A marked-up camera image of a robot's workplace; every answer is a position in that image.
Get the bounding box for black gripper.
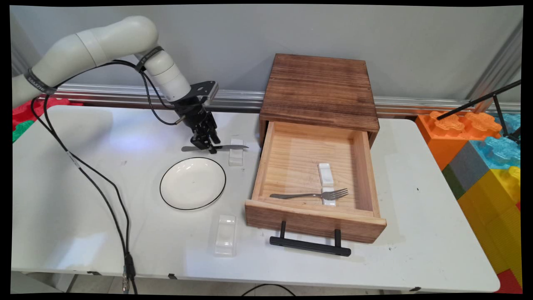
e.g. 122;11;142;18
173;97;221;155

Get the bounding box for steel table knife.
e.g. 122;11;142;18
181;144;249;153

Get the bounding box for white plate with black rim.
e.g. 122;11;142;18
159;157;227;211

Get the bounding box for light wooden drawer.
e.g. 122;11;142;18
244;121;387;244

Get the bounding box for clear rest near plate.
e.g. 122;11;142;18
214;215;237;257

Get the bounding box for steel fork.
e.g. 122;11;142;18
269;188;349;201

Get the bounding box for dark wooden cabinet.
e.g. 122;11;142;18
259;53;380;148

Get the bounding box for red foam block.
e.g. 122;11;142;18
12;98;84;130
496;269;523;294

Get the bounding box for orange foam block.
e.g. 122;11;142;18
415;110;502;171

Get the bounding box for dark green foam block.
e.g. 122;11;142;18
442;166;466;201

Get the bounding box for grey foam block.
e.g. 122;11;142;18
448;141;492;192

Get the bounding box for black tripod stand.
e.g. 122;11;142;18
436;79;522;144

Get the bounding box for blue foam block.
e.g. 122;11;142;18
471;112;521;169

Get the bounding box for colourful giant toy blocks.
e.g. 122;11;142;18
457;166;523;288

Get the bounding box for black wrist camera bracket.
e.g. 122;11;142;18
189;80;219;105

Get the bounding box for aluminium rail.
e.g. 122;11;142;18
42;82;521;119

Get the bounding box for black velcro strap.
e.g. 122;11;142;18
24;69;57;95
135;46;164;72

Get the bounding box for black cable with white tag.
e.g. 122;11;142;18
31;60;184;295

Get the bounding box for black drawer handle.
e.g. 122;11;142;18
269;221;351;257

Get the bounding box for black floor cable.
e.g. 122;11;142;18
242;284;297;297

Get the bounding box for slanted aluminium frame post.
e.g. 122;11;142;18
466;21;523;103

